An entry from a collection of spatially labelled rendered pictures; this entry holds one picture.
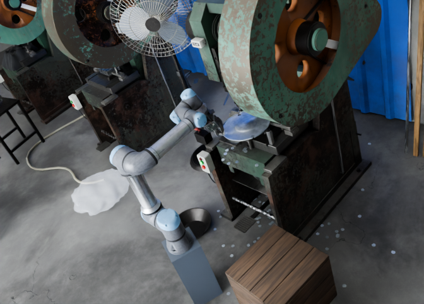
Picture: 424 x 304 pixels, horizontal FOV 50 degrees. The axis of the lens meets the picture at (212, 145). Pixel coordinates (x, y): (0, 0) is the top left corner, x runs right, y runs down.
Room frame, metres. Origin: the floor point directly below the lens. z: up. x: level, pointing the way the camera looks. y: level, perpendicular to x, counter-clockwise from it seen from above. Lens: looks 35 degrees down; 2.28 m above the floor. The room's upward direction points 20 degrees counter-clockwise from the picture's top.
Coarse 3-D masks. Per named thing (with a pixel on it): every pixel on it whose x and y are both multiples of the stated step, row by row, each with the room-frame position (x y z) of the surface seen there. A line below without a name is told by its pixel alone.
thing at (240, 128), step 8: (240, 112) 2.31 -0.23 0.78; (232, 120) 2.26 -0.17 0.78; (240, 120) 2.22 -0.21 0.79; (248, 120) 2.19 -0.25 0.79; (256, 120) 2.17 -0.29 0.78; (264, 120) 2.14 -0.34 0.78; (224, 128) 2.22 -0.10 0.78; (232, 128) 2.19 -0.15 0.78; (240, 128) 2.15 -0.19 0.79; (248, 128) 2.12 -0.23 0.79; (256, 128) 2.10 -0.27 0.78; (264, 128) 2.07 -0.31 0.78; (224, 136) 2.13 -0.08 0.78; (232, 136) 2.11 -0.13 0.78; (240, 136) 2.08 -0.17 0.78; (248, 136) 2.05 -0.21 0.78; (256, 136) 2.03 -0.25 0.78
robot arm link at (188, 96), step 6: (186, 90) 2.17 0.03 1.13; (192, 90) 2.16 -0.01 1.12; (180, 96) 2.15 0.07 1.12; (186, 96) 2.12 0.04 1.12; (192, 96) 2.12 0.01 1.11; (186, 102) 2.11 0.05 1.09; (192, 102) 2.11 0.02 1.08; (198, 102) 2.12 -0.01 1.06; (192, 108) 2.12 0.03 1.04; (198, 108) 2.11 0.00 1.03
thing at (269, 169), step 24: (336, 96) 2.24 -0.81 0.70; (312, 120) 2.17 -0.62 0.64; (336, 120) 2.22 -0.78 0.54; (312, 144) 2.08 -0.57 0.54; (336, 144) 2.21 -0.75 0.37; (264, 168) 1.91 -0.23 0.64; (288, 168) 1.95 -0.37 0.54; (312, 168) 2.06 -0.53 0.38; (336, 168) 2.18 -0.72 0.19; (360, 168) 2.27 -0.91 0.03; (288, 192) 1.93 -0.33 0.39; (312, 192) 2.03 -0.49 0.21; (336, 192) 2.13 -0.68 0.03; (288, 216) 1.90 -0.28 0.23; (312, 216) 2.00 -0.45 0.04
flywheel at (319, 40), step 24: (312, 0) 1.99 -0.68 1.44; (336, 0) 2.04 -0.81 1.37; (288, 24) 1.88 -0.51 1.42; (312, 24) 1.81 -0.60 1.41; (336, 24) 2.04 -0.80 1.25; (288, 48) 1.86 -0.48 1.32; (312, 48) 1.79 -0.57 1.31; (336, 48) 1.98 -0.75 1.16; (288, 72) 1.85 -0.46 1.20; (312, 72) 1.94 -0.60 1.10
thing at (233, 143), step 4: (220, 140) 2.12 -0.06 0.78; (224, 140) 2.10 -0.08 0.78; (228, 140) 2.09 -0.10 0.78; (248, 140) 2.10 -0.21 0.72; (228, 144) 2.06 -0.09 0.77; (232, 144) 2.04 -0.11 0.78; (236, 144) 2.02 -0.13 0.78; (240, 144) 2.16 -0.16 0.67; (244, 144) 2.14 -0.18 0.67; (248, 144) 2.11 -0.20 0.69; (252, 144) 2.11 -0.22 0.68; (248, 148) 2.12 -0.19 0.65; (252, 148) 2.10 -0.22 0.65
